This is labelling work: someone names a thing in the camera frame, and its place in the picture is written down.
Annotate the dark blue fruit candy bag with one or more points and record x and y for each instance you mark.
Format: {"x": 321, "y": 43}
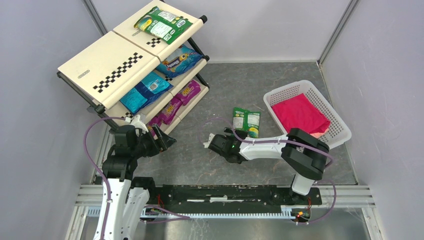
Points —
{"x": 148, "y": 90}

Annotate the small green white candy bag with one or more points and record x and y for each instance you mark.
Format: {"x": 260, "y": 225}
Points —
{"x": 246, "y": 120}

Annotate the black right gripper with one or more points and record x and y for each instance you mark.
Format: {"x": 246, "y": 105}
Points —
{"x": 216, "y": 143}

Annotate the green Fox's candy bag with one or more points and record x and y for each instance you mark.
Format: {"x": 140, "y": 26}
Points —
{"x": 163, "y": 24}

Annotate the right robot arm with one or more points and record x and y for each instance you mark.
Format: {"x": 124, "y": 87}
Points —
{"x": 305, "y": 154}

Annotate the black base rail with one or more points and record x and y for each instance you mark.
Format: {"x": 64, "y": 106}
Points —
{"x": 231, "y": 199}

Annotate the purple grape candy bag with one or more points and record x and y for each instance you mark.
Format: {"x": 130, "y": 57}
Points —
{"x": 168, "y": 113}
{"x": 155, "y": 121}

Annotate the white plastic basket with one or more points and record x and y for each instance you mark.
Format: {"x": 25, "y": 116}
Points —
{"x": 338, "y": 132}

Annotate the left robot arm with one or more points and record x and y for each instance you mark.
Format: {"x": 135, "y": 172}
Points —
{"x": 124, "y": 195}

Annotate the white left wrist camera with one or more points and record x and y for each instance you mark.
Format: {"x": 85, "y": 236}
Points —
{"x": 137, "y": 122}

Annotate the red cloth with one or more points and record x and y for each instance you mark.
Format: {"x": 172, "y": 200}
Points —
{"x": 299, "y": 112}

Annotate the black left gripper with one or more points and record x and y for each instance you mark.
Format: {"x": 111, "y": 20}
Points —
{"x": 160, "y": 143}

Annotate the light blue Slendy bag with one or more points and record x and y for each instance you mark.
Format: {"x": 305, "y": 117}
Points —
{"x": 179, "y": 62}

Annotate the cream tiered shelf rack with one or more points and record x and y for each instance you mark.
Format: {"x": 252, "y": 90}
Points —
{"x": 111, "y": 66}

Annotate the purple candy bag on shelf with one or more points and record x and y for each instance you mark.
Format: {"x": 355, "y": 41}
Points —
{"x": 187, "y": 93}

